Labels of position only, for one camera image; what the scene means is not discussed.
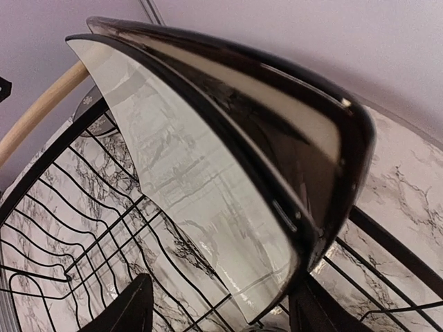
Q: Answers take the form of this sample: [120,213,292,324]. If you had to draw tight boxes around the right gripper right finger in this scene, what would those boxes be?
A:
[289,275,372,332]

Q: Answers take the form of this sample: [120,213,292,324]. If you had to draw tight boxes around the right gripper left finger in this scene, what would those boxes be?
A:
[80,273,154,332]

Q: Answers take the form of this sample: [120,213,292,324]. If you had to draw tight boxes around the grey reindeer round plate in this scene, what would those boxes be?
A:
[73,85,118,138]

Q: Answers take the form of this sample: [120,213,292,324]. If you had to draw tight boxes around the white square plate black rim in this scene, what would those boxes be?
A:
[66,34,318,323]

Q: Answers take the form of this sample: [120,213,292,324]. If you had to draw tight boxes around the black wire dish rack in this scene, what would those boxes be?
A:
[1,97,442,331]

